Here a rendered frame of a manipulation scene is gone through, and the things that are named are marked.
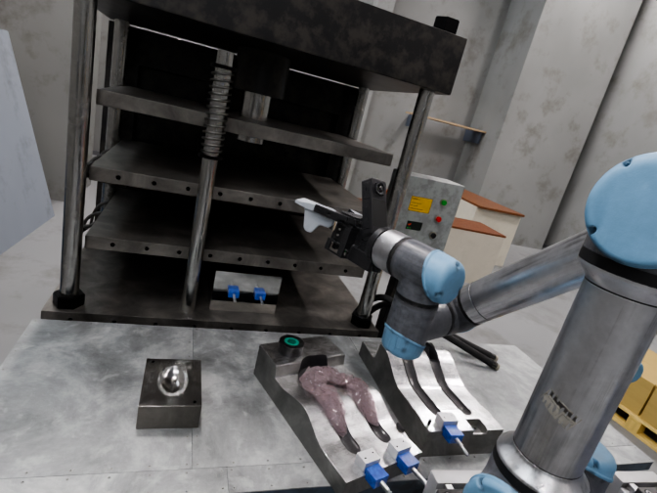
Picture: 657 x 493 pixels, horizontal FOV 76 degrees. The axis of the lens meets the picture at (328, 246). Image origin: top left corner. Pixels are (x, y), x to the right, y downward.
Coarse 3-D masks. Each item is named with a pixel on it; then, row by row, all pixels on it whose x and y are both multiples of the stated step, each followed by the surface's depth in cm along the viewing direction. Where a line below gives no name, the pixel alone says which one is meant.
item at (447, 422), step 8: (440, 416) 120; (448, 416) 121; (440, 424) 119; (448, 424) 119; (456, 424) 120; (448, 432) 116; (456, 432) 116; (448, 440) 116; (456, 440) 115; (464, 448) 113
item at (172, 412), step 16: (160, 368) 118; (176, 368) 121; (192, 368) 121; (144, 384) 111; (160, 384) 114; (176, 384) 117; (192, 384) 115; (144, 400) 105; (160, 400) 107; (176, 400) 108; (192, 400) 109; (144, 416) 105; (160, 416) 106; (176, 416) 107; (192, 416) 108
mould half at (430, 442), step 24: (384, 360) 144; (384, 384) 142; (408, 384) 137; (432, 384) 140; (456, 384) 143; (408, 408) 127; (456, 408) 130; (480, 408) 133; (408, 432) 126; (432, 432) 117; (432, 456) 121
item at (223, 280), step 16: (208, 272) 198; (224, 272) 168; (240, 272) 171; (256, 272) 175; (272, 272) 179; (208, 288) 188; (224, 288) 171; (240, 288) 173; (256, 288) 175; (272, 288) 177; (224, 304) 173; (240, 304) 175; (256, 304) 178; (272, 304) 180
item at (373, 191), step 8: (368, 184) 79; (376, 184) 79; (384, 184) 81; (368, 192) 79; (376, 192) 79; (384, 192) 81; (368, 200) 78; (376, 200) 79; (384, 200) 80; (368, 208) 78; (376, 208) 79; (384, 208) 80; (368, 216) 78; (376, 216) 78; (384, 216) 80; (368, 224) 78; (376, 224) 78; (384, 224) 79; (368, 232) 77
